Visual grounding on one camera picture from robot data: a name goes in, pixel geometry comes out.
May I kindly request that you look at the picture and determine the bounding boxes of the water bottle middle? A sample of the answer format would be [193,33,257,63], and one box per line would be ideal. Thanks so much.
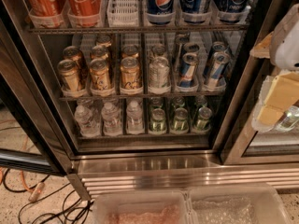
[101,102,121,136]

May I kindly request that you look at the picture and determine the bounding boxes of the clear plastic bin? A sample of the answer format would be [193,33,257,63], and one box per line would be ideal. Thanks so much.
[187,184,292,224]
[93,190,188,224]

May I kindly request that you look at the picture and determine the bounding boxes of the clear plastic bin left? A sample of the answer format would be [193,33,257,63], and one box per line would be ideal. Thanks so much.
[93,190,188,224]

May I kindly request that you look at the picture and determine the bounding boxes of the orange can front left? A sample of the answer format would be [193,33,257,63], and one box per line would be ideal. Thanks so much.
[57,59,82,91]

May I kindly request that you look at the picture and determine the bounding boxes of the wire shelf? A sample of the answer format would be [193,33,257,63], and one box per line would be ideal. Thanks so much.
[59,91,224,101]
[26,24,249,35]

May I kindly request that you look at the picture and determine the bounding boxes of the steel fridge body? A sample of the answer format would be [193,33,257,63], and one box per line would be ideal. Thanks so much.
[0,0,299,202]

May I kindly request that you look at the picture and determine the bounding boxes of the blue pepsi can left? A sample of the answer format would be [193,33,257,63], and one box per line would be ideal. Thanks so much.
[147,0,174,25]

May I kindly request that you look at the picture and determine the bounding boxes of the open fridge door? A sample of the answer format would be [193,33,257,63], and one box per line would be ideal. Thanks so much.
[0,0,73,175]

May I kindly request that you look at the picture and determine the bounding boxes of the water bottle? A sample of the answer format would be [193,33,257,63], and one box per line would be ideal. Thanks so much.
[101,102,121,136]
[75,105,100,137]
[126,100,144,134]

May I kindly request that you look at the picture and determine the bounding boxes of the blue silver can front right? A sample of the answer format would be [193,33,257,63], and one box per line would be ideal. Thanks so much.
[204,51,230,88]

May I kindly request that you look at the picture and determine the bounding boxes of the blue silver can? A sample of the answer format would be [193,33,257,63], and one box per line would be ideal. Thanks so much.
[182,42,200,55]
[208,41,229,60]
[204,51,230,88]
[178,52,199,88]

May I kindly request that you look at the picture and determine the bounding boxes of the green can middle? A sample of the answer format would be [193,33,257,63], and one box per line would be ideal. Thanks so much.
[171,107,189,132]

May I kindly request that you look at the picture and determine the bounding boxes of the orange extension cord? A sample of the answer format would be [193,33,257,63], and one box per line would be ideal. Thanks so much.
[0,119,46,203]

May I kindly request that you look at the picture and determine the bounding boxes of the clear plastic bin right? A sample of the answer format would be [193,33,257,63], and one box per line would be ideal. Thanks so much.
[187,184,292,224]

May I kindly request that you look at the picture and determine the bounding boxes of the orange can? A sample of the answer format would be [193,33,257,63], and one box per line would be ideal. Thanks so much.
[63,46,88,79]
[57,59,82,91]

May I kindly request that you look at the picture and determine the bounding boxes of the orange can back left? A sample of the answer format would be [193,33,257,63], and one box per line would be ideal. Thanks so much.
[63,46,88,79]

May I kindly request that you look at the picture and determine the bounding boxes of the red cola can right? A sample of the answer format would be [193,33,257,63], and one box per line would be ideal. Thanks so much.
[69,0,101,27]

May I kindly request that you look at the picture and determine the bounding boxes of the blue silver can back right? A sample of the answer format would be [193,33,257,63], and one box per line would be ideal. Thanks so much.
[208,41,229,60]

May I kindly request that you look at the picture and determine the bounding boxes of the orange can column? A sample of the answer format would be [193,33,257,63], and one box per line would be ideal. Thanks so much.
[121,45,139,59]
[121,57,141,90]
[95,34,112,49]
[90,58,112,91]
[90,45,111,63]

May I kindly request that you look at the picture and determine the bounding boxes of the green can right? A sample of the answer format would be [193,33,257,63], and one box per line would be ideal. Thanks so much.
[192,106,213,131]

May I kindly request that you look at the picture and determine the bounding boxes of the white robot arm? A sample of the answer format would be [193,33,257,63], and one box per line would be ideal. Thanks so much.
[250,4,299,126]

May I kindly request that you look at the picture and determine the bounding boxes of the blue silver can back left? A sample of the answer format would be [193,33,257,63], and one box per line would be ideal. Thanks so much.
[182,42,200,55]

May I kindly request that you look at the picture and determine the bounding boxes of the water bottle left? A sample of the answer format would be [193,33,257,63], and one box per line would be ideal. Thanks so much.
[75,105,100,137]

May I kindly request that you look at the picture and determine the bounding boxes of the water bottle right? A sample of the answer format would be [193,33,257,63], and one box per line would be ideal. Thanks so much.
[126,100,144,134]

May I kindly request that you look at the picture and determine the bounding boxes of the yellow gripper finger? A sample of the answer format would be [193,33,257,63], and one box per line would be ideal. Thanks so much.
[257,105,284,126]
[264,72,299,110]

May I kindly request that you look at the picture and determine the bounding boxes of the blue silver can front left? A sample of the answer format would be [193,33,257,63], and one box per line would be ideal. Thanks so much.
[178,52,199,88]

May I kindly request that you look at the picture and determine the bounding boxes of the empty white can tray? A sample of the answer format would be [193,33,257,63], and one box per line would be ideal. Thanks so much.
[107,0,139,27]

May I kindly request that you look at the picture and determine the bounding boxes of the middle wire shelf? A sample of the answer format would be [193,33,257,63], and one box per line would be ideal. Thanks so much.
[59,91,224,101]

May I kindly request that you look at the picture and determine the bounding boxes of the black floor cables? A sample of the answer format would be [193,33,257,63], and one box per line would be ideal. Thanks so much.
[2,168,94,224]

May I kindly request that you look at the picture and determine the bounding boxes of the top wire shelf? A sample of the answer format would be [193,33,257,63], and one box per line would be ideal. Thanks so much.
[26,24,249,35]

